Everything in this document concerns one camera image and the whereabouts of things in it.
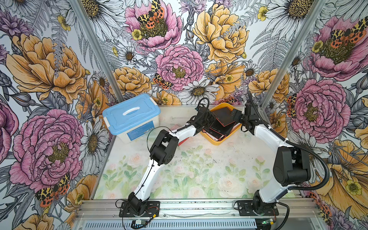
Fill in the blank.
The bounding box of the yellow storage tray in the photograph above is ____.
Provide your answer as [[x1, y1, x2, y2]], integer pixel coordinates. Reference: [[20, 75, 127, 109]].
[[200, 103, 241, 146]]

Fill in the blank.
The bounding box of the red writing tablet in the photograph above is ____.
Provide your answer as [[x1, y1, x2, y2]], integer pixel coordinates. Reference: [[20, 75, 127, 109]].
[[207, 121, 237, 135], [211, 107, 238, 127]]

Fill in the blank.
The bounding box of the pink white writing tablet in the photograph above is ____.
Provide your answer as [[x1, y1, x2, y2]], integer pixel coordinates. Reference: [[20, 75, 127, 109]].
[[202, 126, 240, 141]]

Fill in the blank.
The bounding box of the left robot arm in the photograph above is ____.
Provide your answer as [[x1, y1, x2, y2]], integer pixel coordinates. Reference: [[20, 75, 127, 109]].
[[127, 104, 213, 216]]

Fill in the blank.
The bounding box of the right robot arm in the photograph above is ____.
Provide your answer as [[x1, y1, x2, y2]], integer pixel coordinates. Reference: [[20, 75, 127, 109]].
[[231, 103, 311, 215]]

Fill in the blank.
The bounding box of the aluminium front rail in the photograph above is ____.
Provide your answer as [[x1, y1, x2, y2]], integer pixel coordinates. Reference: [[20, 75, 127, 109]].
[[73, 198, 328, 230]]

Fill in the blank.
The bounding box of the blue lidded storage box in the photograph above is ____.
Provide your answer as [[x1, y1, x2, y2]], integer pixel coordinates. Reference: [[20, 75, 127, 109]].
[[103, 94, 161, 143]]

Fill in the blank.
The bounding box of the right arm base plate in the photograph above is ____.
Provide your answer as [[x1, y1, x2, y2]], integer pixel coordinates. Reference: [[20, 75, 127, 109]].
[[234, 200, 279, 216]]

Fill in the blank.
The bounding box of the small red white carton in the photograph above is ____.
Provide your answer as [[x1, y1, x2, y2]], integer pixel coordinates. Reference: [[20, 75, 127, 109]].
[[171, 124, 189, 146]]

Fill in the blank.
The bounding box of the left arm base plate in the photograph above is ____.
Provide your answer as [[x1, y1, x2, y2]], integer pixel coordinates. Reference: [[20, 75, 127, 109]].
[[118, 200, 161, 218]]

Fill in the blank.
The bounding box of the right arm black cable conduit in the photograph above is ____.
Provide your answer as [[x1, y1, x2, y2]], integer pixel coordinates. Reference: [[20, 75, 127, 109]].
[[248, 91, 331, 192]]

